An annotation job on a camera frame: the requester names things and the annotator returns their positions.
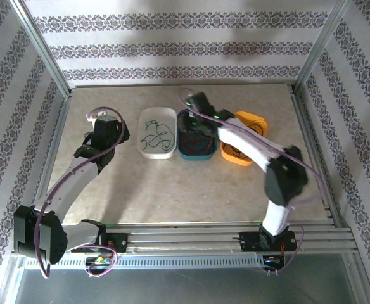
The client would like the thin red cable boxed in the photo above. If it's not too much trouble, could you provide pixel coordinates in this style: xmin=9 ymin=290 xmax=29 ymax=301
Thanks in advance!
xmin=181 ymin=132 xmax=217 ymax=153

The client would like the thin black cable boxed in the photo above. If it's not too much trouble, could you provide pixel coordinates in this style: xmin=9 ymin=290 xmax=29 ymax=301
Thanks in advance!
xmin=224 ymin=116 xmax=267 ymax=160

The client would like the thin green cable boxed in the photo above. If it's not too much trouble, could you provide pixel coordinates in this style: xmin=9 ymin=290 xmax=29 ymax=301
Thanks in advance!
xmin=140 ymin=118 xmax=177 ymax=152

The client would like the teal plastic bin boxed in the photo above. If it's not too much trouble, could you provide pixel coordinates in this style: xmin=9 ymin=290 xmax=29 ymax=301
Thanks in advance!
xmin=175 ymin=109 xmax=218 ymax=162

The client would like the orange plastic bin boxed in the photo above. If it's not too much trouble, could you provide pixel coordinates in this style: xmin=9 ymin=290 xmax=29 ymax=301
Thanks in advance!
xmin=220 ymin=110 xmax=269 ymax=168

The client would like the white plastic bin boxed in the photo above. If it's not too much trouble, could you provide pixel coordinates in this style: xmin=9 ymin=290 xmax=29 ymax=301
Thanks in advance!
xmin=136 ymin=106 xmax=177 ymax=160

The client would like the grey metal sheet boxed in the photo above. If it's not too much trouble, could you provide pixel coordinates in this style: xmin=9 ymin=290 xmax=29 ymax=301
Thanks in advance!
xmin=6 ymin=255 xmax=363 ymax=304

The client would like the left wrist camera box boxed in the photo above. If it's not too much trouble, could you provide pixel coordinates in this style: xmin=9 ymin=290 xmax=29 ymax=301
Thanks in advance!
xmin=86 ymin=109 xmax=108 ymax=123

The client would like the left aluminium side rail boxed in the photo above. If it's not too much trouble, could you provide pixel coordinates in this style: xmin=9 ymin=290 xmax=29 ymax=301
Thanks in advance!
xmin=25 ymin=90 xmax=74 ymax=231

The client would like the aluminium side rail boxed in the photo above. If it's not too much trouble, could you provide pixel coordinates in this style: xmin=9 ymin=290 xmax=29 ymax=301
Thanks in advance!
xmin=25 ymin=90 xmax=74 ymax=231
xmin=290 ymin=84 xmax=352 ymax=229

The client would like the left aluminium frame post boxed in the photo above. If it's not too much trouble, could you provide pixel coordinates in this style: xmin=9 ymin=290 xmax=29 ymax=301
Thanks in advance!
xmin=9 ymin=0 xmax=73 ymax=98

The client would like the aluminium frame post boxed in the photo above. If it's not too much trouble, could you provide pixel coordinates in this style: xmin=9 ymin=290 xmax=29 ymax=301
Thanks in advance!
xmin=9 ymin=0 xmax=73 ymax=98
xmin=294 ymin=0 xmax=355 ymax=94

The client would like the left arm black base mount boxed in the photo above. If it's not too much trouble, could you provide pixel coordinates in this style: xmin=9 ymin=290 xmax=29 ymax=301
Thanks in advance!
xmin=99 ymin=232 xmax=129 ymax=254

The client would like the right aluminium side rail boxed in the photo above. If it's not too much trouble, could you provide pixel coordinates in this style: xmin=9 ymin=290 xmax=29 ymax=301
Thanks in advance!
xmin=290 ymin=84 xmax=352 ymax=229

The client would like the aluminium mounting rail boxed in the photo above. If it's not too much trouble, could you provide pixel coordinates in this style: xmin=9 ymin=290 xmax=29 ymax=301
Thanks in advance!
xmin=12 ymin=221 xmax=354 ymax=255

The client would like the left controller board with wires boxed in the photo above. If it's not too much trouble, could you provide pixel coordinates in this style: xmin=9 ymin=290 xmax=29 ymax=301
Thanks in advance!
xmin=85 ymin=255 xmax=113 ymax=267

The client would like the controller board with wires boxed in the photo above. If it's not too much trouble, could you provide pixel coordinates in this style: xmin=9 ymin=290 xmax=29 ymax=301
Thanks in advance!
xmin=85 ymin=255 xmax=113 ymax=267
xmin=263 ymin=254 xmax=286 ymax=272

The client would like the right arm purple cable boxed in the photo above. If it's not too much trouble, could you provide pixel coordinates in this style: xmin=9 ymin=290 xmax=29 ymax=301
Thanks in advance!
xmin=178 ymin=88 xmax=328 ymax=277

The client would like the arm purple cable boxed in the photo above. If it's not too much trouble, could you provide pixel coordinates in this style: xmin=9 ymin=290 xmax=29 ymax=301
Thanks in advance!
xmin=34 ymin=106 xmax=125 ymax=280
xmin=178 ymin=88 xmax=328 ymax=277

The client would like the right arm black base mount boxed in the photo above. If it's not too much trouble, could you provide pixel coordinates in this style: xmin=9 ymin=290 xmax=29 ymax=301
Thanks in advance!
xmin=232 ymin=229 xmax=297 ymax=253

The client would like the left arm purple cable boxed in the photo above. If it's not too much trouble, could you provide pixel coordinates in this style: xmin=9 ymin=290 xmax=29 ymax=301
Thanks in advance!
xmin=34 ymin=106 xmax=125 ymax=280

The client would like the right aluminium frame post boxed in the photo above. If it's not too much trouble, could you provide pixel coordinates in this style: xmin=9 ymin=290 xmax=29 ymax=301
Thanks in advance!
xmin=294 ymin=0 xmax=355 ymax=94

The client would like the slotted grey cable duct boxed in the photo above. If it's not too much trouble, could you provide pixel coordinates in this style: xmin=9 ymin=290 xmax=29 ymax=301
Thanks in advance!
xmin=23 ymin=252 xmax=269 ymax=270

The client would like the right controller board with wires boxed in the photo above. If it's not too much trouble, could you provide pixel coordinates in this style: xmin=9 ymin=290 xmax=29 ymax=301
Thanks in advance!
xmin=263 ymin=254 xmax=286 ymax=272

